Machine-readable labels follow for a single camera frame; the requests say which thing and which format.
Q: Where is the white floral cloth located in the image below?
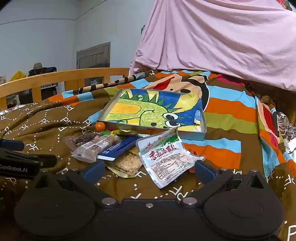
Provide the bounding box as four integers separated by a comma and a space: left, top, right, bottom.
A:
0, 104, 26, 115

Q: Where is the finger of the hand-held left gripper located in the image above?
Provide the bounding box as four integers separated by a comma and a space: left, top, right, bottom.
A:
0, 138, 25, 152
0, 148, 58, 168

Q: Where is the pink bed sheet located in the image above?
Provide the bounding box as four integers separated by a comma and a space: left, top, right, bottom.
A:
129, 0, 296, 96

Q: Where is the yellow bag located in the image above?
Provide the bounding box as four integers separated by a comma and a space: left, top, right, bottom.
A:
9, 71, 26, 81

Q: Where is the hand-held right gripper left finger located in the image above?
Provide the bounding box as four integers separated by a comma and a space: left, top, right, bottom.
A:
32, 161, 118, 207

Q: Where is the blue snack packet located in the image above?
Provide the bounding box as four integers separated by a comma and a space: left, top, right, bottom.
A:
97, 136, 140, 161

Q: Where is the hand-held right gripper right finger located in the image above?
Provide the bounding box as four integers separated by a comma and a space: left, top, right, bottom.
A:
180, 160, 265, 207

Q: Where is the rice cracker packet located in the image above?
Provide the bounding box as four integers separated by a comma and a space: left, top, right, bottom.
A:
105, 148, 144, 178

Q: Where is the yellow candy packet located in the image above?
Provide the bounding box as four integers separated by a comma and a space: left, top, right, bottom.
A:
111, 129, 139, 137

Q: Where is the cartoon monkey printed blanket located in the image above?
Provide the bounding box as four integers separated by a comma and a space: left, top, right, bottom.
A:
0, 68, 296, 241

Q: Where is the white red-label snack packet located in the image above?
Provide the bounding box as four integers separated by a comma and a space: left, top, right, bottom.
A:
135, 128, 205, 189

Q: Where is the dinosaur drawing tray box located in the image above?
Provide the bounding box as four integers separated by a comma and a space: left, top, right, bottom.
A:
96, 88, 207, 141

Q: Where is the clear nut bar packet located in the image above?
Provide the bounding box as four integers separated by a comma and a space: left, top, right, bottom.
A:
70, 134, 122, 163

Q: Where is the grey cabinet door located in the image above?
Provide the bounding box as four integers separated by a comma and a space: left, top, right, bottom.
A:
76, 42, 111, 69

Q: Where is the red floral cloth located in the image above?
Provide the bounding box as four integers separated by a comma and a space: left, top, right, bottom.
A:
276, 0, 293, 10

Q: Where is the clear red-brown snack packet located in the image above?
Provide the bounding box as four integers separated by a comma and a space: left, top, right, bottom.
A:
62, 133, 100, 151

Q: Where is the wooden bed rail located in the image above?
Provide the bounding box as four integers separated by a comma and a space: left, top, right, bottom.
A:
0, 68, 130, 110

